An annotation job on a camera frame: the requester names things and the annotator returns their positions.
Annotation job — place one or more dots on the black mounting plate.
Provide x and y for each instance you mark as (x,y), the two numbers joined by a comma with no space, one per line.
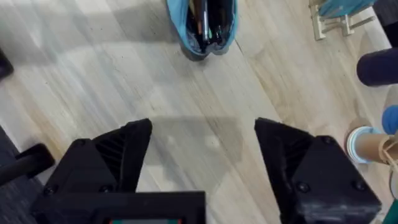
(3,65)

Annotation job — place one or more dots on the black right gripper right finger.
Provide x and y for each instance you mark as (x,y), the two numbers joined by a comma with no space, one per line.
(314,180)

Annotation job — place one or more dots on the blue soft zip bag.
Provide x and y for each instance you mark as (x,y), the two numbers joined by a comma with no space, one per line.
(182,21)

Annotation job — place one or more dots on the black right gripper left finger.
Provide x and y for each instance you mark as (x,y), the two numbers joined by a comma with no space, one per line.
(102,168)

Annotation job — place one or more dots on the small blue round object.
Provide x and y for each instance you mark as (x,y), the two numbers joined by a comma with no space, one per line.
(391,119)

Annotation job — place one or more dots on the brown tape roll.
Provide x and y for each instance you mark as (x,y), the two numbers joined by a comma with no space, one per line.
(370,147)

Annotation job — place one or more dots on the black rail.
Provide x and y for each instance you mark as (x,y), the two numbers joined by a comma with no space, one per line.
(12,205)

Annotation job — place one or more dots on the blue cloth item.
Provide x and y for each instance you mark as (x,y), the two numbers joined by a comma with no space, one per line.
(342,7)

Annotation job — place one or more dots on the dark navy round object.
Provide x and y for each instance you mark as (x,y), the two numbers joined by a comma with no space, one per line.
(379,67)

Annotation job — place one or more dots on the pale wooden peg rack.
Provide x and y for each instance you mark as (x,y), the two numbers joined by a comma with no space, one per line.
(320,28)

